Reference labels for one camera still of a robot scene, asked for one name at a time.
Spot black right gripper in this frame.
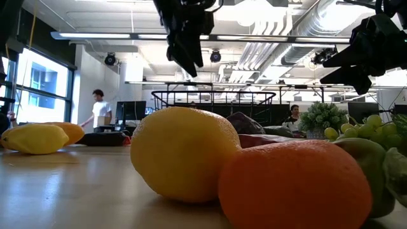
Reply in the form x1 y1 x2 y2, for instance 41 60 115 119
319 12 407 96

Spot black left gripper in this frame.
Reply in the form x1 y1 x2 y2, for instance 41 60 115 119
152 0 216 78

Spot green grape bunch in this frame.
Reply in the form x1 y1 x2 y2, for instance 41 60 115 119
324 113 407 150

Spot dull green round vegetable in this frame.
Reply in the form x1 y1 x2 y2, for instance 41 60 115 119
263 125 294 139

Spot dark red long vegetable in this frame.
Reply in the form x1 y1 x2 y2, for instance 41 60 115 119
238 133 407 219

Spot dark blue cloth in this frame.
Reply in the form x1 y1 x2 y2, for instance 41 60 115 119
76 131 128 148

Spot orange-yellow mango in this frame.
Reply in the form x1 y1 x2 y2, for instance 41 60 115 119
44 121 86 146

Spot yellow lemon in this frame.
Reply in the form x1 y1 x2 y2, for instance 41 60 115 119
130 106 242 204
1 123 70 156

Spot black ceiling spot lamp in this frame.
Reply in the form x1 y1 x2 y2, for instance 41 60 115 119
310 47 338 66
104 52 117 67
209 49 223 64

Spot green potted plant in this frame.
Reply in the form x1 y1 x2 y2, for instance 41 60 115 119
298 101 350 140

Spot person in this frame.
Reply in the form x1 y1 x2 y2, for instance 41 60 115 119
0 109 18 136
282 104 303 134
79 88 113 134

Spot black partition panel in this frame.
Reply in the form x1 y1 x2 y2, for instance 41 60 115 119
190 103 291 127

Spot long ceiling light strip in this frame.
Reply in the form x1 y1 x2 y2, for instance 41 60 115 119
50 31 350 45

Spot orange fruit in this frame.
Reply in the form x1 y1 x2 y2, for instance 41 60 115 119
217 139 373 229

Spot silver ventilation duct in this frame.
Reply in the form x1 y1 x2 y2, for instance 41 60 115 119
281 0 376 67

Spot black wire basket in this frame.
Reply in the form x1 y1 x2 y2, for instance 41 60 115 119
151 90 277 128

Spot black background rig frame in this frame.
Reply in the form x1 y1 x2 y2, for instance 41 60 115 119
165 81 326 104

